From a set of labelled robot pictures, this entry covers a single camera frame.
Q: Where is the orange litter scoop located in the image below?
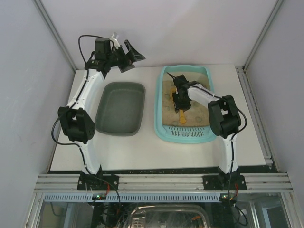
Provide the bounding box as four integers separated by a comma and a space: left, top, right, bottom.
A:
170, 87, 187, 125

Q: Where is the teal litter box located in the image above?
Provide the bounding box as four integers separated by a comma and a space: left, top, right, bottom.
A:
154, 65, 216, 144

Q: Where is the grey plastic bin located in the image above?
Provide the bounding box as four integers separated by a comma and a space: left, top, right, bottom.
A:
95, 82, 146, 136

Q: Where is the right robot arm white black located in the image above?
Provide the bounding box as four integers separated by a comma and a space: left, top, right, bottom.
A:
168, 73, 247, 174

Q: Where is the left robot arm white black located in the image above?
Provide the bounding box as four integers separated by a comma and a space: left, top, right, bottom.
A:
56, 36, 145, 175

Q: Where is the metal basket below table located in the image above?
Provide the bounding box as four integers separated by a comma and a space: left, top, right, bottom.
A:
127, 204, 211, 228

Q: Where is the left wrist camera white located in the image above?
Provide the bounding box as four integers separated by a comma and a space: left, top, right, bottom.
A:
110, 32, 120, 48

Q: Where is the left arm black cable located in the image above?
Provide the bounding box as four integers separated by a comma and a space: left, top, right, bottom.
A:
51, 35, 105, 145

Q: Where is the aluminium right side rail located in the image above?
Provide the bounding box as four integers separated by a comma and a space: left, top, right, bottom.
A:
235, 66, 274, 166

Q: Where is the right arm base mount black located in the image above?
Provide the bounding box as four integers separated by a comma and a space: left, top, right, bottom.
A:
202, 171, 247, 190

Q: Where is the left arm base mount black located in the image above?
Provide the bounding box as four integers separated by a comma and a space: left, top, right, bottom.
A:
77, 172, 119, 191

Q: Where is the aluminium rail frame front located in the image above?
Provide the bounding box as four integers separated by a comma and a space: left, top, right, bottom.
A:
34, 173, 293, 193

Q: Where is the blue slotted cable duct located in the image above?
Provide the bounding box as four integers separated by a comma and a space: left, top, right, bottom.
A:
44, 193, 220, 203

